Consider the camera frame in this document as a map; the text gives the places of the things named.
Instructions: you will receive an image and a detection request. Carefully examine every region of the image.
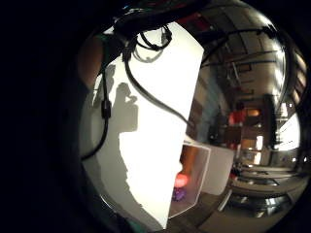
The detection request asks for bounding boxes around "clear plastic box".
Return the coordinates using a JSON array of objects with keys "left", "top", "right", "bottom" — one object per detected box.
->
[{"left": 168, "top": 139, "right": 212, "bottom": 219}]

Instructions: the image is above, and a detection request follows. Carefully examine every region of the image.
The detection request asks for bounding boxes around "white box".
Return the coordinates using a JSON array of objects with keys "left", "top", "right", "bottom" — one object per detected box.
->
[{"left": 201, "top": 144, "right": 235, "bottom": 196}]

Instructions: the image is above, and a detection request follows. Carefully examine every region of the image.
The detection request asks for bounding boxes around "red round object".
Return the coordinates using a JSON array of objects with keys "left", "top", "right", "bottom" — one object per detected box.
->
[{"left": 174, "top": 173, "right": 190, "bottom": 188}]

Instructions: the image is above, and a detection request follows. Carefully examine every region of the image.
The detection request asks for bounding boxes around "purple object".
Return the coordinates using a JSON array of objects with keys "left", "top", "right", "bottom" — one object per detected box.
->
[{"left": 172, "top": 187, "right": 188, "bottom": 202}]

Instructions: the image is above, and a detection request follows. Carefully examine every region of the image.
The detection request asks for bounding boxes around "looped black cable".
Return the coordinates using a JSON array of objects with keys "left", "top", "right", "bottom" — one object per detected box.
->
[{"left": 136, "top": 24, "right": 174, "bottom": 52}]

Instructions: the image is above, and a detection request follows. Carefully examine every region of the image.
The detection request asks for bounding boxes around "long black cable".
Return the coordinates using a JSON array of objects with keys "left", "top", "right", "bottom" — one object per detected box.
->
[{"left": 121, "top": 38, "right": 195, "bottom": 129}]

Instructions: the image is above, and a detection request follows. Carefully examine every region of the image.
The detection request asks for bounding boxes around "black cable with ferrite block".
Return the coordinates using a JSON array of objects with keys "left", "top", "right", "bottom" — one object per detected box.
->
[{"left": 81, "top": 38, "right": 113, "bottom": 161}]

